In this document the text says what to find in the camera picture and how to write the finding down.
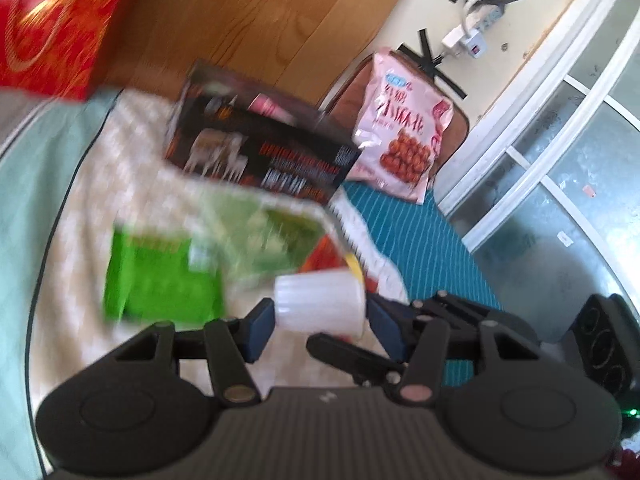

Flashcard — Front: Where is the brown chair cushion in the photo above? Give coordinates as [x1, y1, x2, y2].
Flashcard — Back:
[319, 49, 472, 188]

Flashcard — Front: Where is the blue mesh mat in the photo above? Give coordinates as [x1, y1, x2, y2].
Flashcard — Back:
[342, 180, 503, 391]

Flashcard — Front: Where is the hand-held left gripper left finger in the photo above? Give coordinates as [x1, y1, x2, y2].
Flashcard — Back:
[115, 299, 275, 407]

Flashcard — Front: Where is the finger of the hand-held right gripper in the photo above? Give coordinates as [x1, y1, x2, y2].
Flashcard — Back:
[306, 332, 408, 387]
[410, 290, 571, 346]

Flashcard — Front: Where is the wooden headboard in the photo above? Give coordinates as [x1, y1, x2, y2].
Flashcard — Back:
[97, 0, 426, 113]

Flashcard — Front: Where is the pink snack bag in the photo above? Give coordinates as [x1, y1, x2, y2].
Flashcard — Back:
[346, 47, 456, 206]

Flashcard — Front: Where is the short black tape strip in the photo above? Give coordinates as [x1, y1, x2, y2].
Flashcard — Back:
[416, 29, 442, 70]

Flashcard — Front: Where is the white window frame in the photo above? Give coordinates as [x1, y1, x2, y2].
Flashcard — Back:
[434, 0, 640, 258]

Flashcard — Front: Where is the white plug adapter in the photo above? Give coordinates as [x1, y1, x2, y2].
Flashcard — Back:
[441, 24, 489, 59]

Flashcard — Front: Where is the black box with sheep print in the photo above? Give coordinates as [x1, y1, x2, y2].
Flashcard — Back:
[164, 59, 363, 207]

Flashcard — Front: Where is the white plastic cup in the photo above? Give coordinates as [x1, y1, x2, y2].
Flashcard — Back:
[273, 268, 367, 337]

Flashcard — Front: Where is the long black tape strip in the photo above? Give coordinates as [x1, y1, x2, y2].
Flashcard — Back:
[396, 43, 469, 102]

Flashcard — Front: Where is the bright green snack packet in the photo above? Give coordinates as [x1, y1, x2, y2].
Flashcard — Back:
[101, 224, 227, 324]

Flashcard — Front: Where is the small red packet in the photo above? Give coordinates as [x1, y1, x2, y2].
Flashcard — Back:
[304, 234, 347, 275]

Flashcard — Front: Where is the patterned bedsheet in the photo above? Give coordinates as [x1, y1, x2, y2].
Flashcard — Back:
[0, 87, 408, 461]

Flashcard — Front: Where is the leaf print light green packet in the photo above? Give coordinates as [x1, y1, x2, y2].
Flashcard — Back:
[192, 189, 347, 288]

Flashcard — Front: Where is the pink packet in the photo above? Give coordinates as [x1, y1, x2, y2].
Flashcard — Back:
[248, 94, 297, 123]

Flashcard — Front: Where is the red gift box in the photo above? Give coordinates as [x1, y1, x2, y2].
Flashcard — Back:
[0, 0, 147, 104]

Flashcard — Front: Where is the white power strip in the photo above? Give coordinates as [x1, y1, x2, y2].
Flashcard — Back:
[469, 1, 505, 37]

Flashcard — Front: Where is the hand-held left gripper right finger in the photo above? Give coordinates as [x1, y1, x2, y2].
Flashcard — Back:
[369, 294, 541, 406]

